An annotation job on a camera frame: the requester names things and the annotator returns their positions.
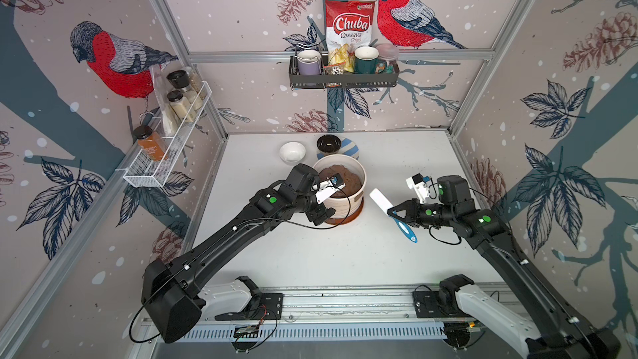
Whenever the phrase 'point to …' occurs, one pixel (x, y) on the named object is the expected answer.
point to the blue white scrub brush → (379, 199)
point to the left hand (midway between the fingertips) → (330, 191)
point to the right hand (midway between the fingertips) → (389, 209)
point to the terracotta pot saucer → (353, 217)
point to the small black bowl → (328, 144)
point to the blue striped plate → (349, 148)
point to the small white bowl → (292, 152)
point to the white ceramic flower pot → (349, 202)
